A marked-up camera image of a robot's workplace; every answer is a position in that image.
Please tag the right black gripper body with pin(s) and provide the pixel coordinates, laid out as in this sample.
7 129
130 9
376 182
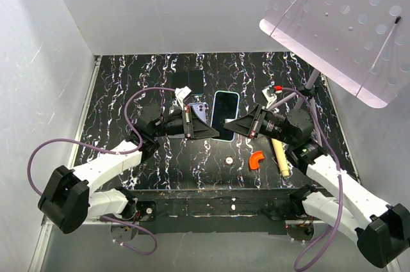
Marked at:
268 126

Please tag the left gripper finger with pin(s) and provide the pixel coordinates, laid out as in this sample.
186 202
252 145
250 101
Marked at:
204 131
195 120

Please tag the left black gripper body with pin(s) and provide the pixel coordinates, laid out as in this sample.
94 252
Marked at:
187 115

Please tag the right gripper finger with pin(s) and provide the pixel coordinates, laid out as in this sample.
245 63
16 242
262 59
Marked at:
252 115
242 127

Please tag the lilac phone case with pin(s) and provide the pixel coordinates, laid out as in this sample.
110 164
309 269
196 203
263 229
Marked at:
200 110

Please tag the phone with teal case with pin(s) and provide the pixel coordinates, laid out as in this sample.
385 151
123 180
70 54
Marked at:
225 107

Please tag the black smartphone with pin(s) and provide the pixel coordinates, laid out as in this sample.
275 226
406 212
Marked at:
196 82

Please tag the clear magsafe phone case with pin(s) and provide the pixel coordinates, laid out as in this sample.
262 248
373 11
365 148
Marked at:
176 136

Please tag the dark phone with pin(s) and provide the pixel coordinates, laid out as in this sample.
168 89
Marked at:
179 80

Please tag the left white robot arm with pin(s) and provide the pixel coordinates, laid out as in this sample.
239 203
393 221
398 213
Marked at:
73 195

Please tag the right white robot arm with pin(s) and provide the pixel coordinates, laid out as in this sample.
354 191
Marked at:
380 230

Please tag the orange elbow pipe piece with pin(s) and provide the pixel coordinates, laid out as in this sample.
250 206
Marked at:
255 160

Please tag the small round white cap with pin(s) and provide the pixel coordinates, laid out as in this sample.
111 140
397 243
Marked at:
229 161

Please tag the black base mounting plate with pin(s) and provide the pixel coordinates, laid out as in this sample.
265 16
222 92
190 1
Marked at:
220 210

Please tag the white perforated music stand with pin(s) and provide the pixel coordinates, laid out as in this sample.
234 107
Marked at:
361 45

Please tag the wooden recorder flute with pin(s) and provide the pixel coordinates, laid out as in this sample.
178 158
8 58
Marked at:
281 158

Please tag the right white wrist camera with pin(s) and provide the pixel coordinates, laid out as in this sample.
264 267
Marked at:
271 95

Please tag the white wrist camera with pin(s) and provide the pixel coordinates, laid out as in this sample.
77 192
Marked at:
271 95
181 94

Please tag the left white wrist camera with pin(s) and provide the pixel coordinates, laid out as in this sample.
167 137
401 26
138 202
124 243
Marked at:
181 94

